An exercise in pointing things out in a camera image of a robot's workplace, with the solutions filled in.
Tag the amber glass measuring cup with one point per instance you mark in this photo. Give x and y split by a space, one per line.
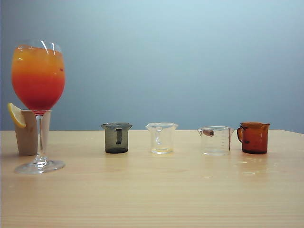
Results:
255 140

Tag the plain clear measuring cup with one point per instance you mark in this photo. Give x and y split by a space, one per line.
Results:
166 140

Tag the smoky grey measuring cup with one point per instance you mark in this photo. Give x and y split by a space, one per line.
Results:
110 140

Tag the clear measuring cup printed scale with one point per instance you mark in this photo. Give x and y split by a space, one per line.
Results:
218 145

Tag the light wooden cup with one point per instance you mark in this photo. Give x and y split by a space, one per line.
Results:
27 137

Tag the stemmed wine glass with juice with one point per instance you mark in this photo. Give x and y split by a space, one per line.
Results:
38 78

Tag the yellow lemon slice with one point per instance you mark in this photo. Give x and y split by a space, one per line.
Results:
16 116

